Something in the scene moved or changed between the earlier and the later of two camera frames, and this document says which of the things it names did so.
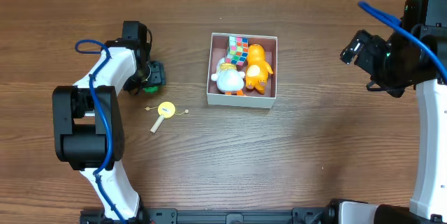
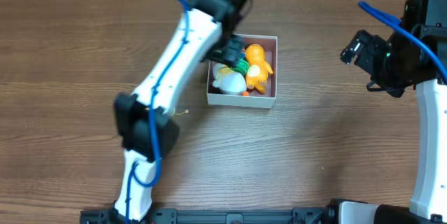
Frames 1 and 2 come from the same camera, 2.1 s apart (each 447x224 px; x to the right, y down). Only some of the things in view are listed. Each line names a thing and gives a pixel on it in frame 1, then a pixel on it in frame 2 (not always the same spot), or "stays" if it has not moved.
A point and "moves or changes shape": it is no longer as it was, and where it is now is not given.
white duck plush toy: x=228 y=79 stays
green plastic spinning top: x=151 y=89 moves or changes shape
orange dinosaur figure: x=257 y=69 stays
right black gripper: x=365 y=54 stays
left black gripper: x=156 y=75 to x=230 y=52
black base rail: x=332 y=214 stays
